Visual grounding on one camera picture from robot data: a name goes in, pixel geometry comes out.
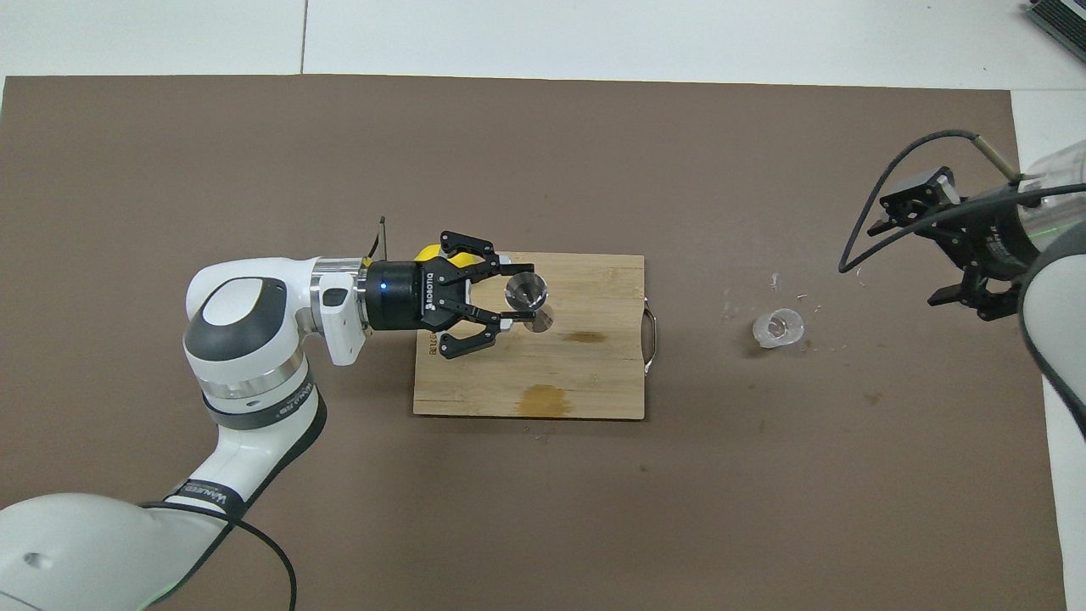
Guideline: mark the grey device corner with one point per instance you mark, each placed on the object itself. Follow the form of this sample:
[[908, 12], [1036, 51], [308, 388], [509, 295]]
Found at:
[[1060, 19]]

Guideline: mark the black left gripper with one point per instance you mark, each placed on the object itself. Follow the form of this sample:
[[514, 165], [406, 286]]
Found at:
[[403, 297]]

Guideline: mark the brown paper table mat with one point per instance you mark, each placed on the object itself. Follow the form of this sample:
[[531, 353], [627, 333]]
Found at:
[[543, 509]]

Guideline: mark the yellow lemon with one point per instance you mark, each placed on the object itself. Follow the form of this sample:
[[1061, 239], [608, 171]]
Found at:
[[427, 253]]

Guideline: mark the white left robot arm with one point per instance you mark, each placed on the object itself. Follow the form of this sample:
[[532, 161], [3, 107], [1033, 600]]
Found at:
[[246, 339]]

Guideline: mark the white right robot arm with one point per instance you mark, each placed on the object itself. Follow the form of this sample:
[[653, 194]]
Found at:
[[1060, 288]]

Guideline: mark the metal double jigger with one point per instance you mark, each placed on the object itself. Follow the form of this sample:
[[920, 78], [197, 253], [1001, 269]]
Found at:
[[526, 293]]

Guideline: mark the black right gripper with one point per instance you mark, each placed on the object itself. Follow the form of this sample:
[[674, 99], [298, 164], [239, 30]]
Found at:
[[997, 242]]

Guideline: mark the clear plastic cup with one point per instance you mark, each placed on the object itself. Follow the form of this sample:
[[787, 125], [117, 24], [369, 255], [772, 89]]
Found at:
[[778, 329]]

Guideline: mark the wooden cutting board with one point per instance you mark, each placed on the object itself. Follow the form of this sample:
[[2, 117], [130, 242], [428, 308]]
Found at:
[[551, 373]]

